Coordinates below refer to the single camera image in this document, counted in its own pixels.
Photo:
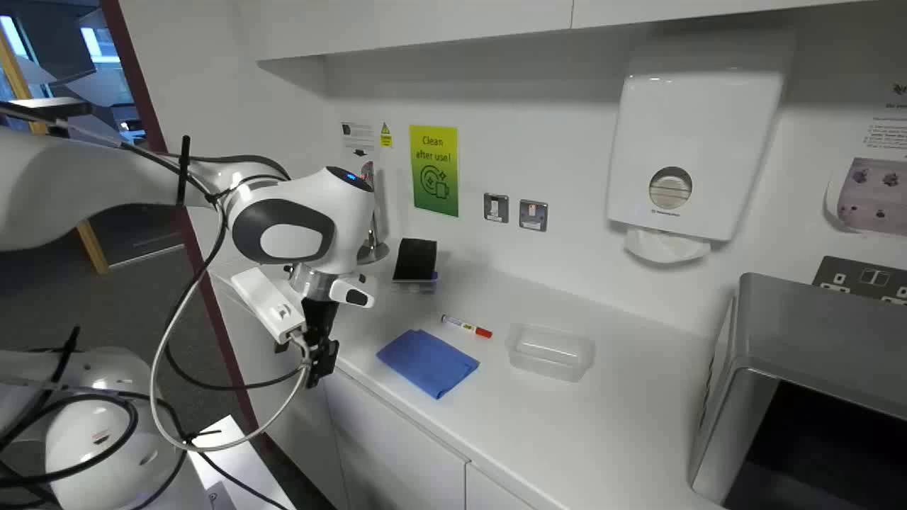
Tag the green clean after use sign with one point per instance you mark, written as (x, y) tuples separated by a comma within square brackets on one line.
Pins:
[(435, 170)]

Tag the clear plastic lunchbox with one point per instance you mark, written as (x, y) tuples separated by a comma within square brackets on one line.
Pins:
[(551, 351)]

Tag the white paper towel dispenser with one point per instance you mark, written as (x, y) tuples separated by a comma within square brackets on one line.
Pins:
[(696, 157)]

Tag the yellow pole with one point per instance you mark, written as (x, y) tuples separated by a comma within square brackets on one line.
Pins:
[(91, 247)]

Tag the white lower cabinet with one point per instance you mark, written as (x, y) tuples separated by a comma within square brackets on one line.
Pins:
[(398, 453)]

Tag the white cabinet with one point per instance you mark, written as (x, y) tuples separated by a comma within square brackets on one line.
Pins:
[(425, 22), (398, 453)]

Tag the orange marker with white barrel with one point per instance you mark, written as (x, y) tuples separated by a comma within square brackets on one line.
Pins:
[(469, 327)]

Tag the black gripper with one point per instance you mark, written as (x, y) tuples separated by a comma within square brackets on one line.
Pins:
[(319, 327)]

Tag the white text wall paper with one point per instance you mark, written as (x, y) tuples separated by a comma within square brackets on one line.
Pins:
[(889, 121)]

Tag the white upper cabinet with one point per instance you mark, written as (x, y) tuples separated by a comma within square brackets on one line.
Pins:
[(425, 22)]

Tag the black background table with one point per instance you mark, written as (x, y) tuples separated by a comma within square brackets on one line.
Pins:
[(43, 106)]

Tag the dark red door frame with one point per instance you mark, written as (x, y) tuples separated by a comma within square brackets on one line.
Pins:
[(129, 58)]

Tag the white instruction notice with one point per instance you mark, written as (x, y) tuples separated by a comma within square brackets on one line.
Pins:
[(359, 134)]

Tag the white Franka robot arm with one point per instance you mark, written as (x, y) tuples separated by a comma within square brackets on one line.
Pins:
[(58, 179)]

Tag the blue folded cloth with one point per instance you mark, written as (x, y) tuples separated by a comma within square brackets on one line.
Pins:
[(425, 359)]

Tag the chrome water tap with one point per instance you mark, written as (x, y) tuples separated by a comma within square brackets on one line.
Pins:
[(380, 208)]

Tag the white floor board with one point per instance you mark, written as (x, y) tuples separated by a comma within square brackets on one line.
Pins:
[(237, 470)]

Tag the yellow warning sticker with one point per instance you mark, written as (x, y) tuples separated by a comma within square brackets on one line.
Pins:
[(387, 134)]

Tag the purple picture wall poster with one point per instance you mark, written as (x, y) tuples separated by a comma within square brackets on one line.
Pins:
[(873, 192)]

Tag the black holder in clear cup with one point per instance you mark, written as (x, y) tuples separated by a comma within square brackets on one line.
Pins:
[(415, 255)]

